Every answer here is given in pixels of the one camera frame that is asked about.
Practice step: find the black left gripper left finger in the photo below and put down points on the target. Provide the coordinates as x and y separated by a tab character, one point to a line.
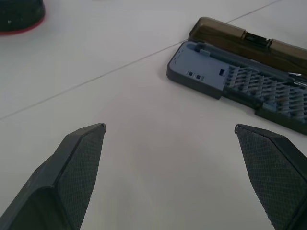
72	177

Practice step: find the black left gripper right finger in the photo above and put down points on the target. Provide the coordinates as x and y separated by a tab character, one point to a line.
271	172

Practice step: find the grey screwdriver bit tray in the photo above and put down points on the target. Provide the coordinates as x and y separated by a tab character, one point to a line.
239	72

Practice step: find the black round object red rim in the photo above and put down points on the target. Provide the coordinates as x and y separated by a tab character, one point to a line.
20	15

